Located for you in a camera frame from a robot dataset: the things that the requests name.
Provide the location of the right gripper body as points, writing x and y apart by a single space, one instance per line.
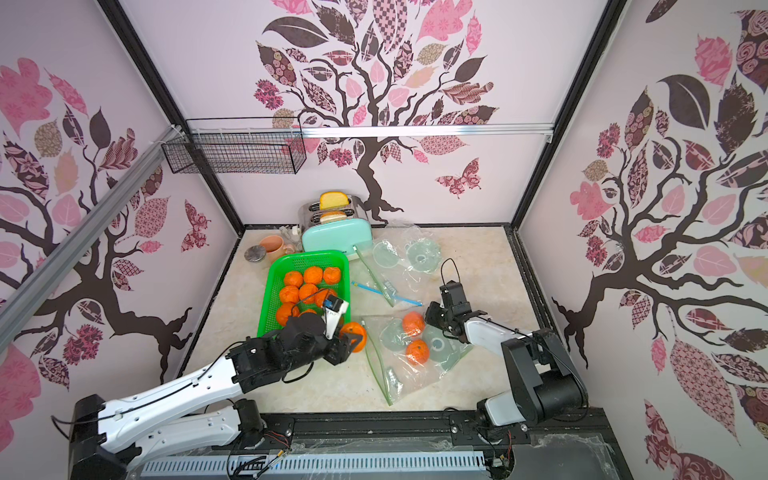
444 315

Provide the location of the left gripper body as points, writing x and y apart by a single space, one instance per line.
330 350

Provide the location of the orange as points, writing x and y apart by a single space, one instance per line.
289 294
322 295
285 312
357 334
307 293
332 275
294 279
313 275

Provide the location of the clear green-strip bag of oranges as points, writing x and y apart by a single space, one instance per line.
406 354

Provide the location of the clear green-zip bag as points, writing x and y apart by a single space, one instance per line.
402 261

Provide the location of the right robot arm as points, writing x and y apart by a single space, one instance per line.
543 382

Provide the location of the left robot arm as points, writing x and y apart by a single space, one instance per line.
107 439

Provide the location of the green plastic basket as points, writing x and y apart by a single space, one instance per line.
300 262

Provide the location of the pink ceramic mug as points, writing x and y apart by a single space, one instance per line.
275 247

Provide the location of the mint green toaster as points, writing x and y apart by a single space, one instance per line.
341 235

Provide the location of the yellow toast slice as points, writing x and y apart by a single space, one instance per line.
333 200

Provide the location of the white slotted cable duct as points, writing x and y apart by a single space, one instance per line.
317 466

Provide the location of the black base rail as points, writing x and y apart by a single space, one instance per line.
583 446

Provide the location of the black wire wall basket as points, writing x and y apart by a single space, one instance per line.
238 145

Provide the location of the aluminium rail bar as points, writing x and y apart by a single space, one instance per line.
28 298

